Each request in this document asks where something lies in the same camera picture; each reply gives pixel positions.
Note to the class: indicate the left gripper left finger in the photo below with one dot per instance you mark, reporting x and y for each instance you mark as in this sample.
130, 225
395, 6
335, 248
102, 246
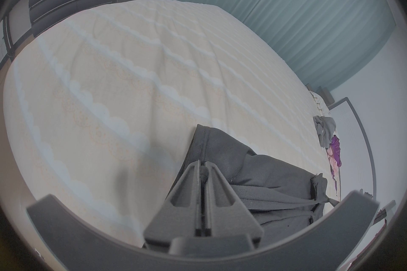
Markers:
178, 209

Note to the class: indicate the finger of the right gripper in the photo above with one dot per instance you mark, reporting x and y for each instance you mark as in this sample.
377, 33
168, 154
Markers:
333, 201

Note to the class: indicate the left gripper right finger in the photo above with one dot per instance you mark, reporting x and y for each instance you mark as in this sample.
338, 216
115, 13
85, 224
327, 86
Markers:
229, 209

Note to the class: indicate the black T-shirt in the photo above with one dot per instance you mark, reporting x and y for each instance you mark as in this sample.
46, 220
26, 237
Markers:
270, 174

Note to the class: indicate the bed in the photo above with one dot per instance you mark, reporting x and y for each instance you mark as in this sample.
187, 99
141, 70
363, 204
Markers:
127, 88

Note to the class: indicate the pink garment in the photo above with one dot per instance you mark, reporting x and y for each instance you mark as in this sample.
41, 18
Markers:
331, 160

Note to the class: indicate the purple garment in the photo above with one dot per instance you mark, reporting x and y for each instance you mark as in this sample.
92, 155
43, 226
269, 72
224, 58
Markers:
336, 149

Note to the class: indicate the grey garment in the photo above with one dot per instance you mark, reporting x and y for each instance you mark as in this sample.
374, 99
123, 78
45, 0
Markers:
324, 131

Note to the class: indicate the white printed pillow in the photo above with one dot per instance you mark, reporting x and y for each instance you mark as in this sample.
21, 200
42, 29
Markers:
319, 104

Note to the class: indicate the grey bedside table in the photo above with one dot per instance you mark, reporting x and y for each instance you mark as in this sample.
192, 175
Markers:
324, 95

